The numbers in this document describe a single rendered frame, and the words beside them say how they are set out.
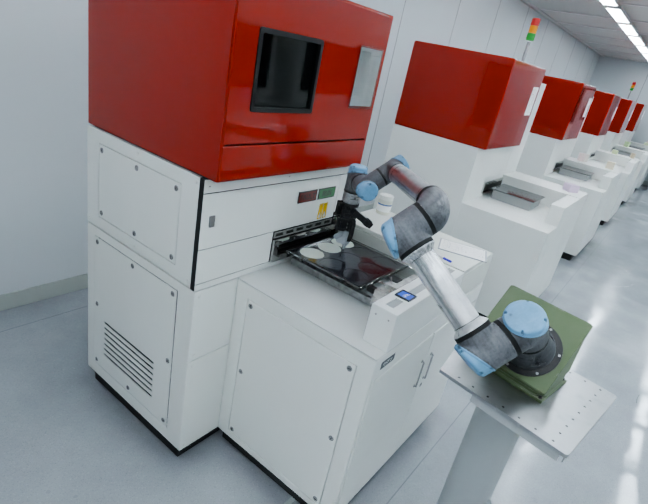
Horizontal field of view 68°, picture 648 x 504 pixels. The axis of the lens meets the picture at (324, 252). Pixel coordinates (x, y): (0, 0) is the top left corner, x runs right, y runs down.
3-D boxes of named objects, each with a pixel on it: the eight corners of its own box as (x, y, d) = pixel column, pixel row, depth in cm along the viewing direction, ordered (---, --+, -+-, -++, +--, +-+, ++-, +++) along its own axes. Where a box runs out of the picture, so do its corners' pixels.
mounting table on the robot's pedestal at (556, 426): (601, 426, 160) (617, 396, 155) (549, 491, 130) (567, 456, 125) (483, 354, 188) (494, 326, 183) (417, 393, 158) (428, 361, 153)
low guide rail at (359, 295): (290, 263, 199) (291, 257, 197) (293, 262, 200) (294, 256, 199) (392, 318, 173) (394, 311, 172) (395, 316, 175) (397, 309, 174)
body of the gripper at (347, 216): (330, 224, 201) (336, 197, 196) (349, 225, 204) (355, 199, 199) (335, 231, 194) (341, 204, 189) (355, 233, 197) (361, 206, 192)
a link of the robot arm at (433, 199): (459, 190, 139) (395, 146, 181) (427, 210, 140) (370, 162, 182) (471, 219, 145) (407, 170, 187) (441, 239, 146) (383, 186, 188)
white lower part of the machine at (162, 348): (86, 378, 231) (85, 221, 199) (218, 323, 294) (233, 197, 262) (177, 467, 195) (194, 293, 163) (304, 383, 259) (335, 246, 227)
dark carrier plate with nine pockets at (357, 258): (289, 251, 192) (289, 250, 191) (339, 235, 218) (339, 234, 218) (359, 287, 174) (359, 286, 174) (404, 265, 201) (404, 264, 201)
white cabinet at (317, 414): (214, 441, 211) (237, 279, 179) (340, 358, 285) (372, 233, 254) (328, 541, 179) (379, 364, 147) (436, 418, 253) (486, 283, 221)
